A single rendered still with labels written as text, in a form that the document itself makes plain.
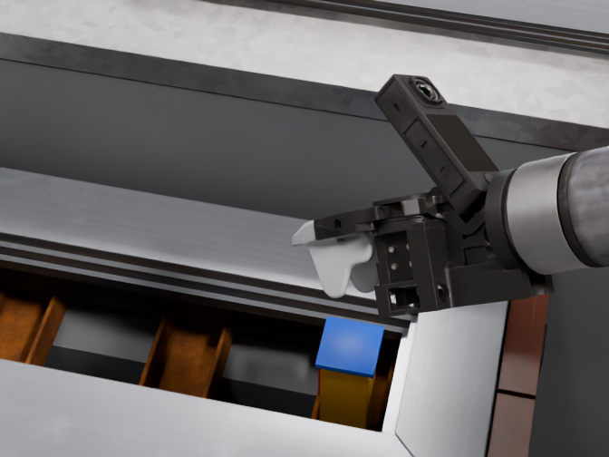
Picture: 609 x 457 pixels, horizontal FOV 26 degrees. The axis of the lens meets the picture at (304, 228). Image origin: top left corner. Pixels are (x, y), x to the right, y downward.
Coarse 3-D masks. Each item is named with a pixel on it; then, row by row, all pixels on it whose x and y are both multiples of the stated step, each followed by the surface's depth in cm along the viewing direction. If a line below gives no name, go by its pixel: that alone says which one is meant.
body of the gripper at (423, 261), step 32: (384, 224) 91; (416, 224) 90; (448, 224) 90; (480, 224) 88; (384, 256) 93; (416, 256) 90; (448, 256) 90; (480, 256) 89; (512, 256) 85; (384, 288) 92; (416, 288) 93; (448, 288) 90; (480, 288) 88; (512, 288) 87; (544, 288) 88
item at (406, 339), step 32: (0, 256) 147; (32, 256) 146; (64, 256) 145; (96, 256) 145; (128, 256) 143; (128, 288) 146; (160, 288) 144; (192, 288) 144; (224, 288) 143; (256, 288) 142; (288, 288) 142; (320, 320) 142; (352, 320) 142; (384, 320) 141; (416, 320) 140
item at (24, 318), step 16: (0, 288) 159; (16, 288) 163; (0, 304) 160; (16, 304) 161; (32, 304) 161; (48, 304) 161; (64, 304) 160; (0, 320) 160; (16, 320) 160; (32, 320) 160; (48, 320) 155; (0, 336) 158; (16, 336) 158; (32, 336) 158; (48, 336) 156; (0, 352) 157; (16, 352) 157; (32, 352) 152; (48, 352) 157
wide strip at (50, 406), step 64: (0, 384) 133; (64, 384) 133; (128, 384) 133; (0, 448) 129; (64, 448) 129; (128, 448) 129; (192, 448) 129; (256, 448) 129; (320, 448) 129; (384, 448) 129
